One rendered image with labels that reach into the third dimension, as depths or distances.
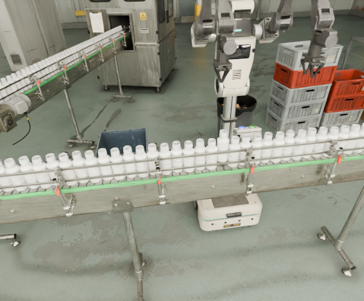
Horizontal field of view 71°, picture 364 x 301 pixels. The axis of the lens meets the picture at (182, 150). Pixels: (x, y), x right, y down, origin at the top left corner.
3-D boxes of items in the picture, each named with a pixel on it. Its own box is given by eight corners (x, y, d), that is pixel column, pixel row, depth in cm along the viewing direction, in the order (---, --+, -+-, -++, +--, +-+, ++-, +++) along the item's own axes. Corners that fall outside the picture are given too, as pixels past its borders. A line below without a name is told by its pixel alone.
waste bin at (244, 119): (219, 159, 306) (222, 110, 269) (210, 140, 342) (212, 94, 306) (255, 155, 310) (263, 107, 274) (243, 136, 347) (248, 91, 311)
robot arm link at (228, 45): (234, 18, 110) (214, 20, 109) (243, 22, 101) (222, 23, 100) (232, 48, 117) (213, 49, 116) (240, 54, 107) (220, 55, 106)
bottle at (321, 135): (312, 158, 137) (320, 131, 127) (307, 151, 142) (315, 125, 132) (323, 157, 137) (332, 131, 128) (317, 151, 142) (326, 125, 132)
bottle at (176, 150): (185, 169, 132) (185, 142, 122) (177, 175, 128) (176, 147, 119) (177, 164, 135) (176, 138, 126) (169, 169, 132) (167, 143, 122)
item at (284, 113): (282, 122, 332) (285, 106, 319) (266, 108, 364) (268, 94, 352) (322, 116, 343) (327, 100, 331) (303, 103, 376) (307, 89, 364)
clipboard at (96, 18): (93, 32, 442) (88, 11, 424) (105, 32, 438) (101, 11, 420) (92, 33, 438) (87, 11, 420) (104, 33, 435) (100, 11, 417)
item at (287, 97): (286, 106, 319) (290, 89, 306) (268, 94, 351) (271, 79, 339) (327, 100, 331) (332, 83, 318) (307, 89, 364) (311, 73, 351)
